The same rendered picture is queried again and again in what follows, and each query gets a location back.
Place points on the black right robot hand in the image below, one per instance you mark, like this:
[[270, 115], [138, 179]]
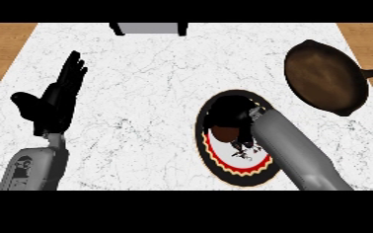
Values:
[[230, 110]]

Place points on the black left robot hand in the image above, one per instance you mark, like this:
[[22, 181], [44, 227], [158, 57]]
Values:
[[57, 102]]

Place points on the brown cupcake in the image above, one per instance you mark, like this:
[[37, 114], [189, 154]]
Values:
[[224, 133]]

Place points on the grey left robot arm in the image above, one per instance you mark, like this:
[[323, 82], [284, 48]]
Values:
[[34, 166]]

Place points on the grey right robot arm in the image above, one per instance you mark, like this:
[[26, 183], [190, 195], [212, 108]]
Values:
[[290, 151]]

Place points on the black red white plate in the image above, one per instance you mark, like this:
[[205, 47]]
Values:
[[233, 164]]

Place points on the dark brown frying pan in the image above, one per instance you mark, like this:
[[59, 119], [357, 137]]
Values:
[[324, 77]]

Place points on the grey appliance with black legs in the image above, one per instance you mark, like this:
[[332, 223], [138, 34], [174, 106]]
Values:
[[147, 28]]

